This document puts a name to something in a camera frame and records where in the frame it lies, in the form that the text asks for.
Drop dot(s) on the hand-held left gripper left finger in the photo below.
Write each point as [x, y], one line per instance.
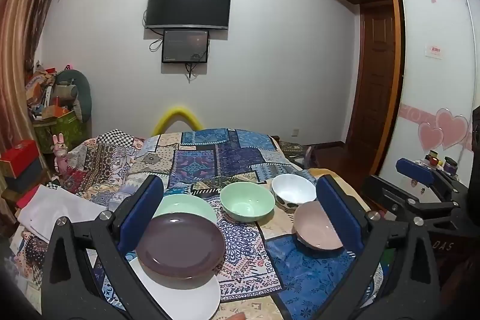
[144, 215]

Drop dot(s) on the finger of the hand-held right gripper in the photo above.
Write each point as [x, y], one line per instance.
[414, 170]
[393, 198]

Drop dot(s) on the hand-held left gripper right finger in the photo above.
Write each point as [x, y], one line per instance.
[337, 215]

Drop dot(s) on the pink bowl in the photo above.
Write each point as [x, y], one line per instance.
[311, 226]

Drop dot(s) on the green plate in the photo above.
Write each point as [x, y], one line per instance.
[187, 205]

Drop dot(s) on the brown plate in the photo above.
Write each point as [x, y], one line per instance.
[180, 245]

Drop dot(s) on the white spotted bowl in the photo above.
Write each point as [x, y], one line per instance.
[292, 188]

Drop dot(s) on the green bowl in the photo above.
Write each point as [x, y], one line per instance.
[247, 200]

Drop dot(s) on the white plate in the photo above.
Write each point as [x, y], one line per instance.
[202, 295]

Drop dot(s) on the small white cabinet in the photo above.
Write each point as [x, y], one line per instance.
[423, 189]

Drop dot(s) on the dark patterned cloth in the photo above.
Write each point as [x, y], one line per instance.
[290, 151]

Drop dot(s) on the white cloth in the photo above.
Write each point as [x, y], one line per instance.
[56, 211]

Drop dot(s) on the patchwork blanket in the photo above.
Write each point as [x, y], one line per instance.
[210, 155]

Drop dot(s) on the dark wooden door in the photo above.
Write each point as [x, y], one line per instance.
[375, 80]

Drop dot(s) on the pink bunny toy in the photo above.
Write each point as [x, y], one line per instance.
[60, 155]

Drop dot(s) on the yellow foam tube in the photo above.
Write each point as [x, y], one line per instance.
[176, 110]

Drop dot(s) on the dark grey box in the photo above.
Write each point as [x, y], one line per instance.
[30, 179]

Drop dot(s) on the red box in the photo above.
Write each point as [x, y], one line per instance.
[18, 157]

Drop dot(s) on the white sliding door with hearts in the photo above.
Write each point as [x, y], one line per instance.
[431, 24]

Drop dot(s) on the striped brown curtain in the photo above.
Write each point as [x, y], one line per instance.
[18, 42]

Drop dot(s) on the small wall monitor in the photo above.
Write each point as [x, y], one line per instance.
[185, 46]

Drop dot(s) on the wall television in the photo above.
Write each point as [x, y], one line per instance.
[187, 5]

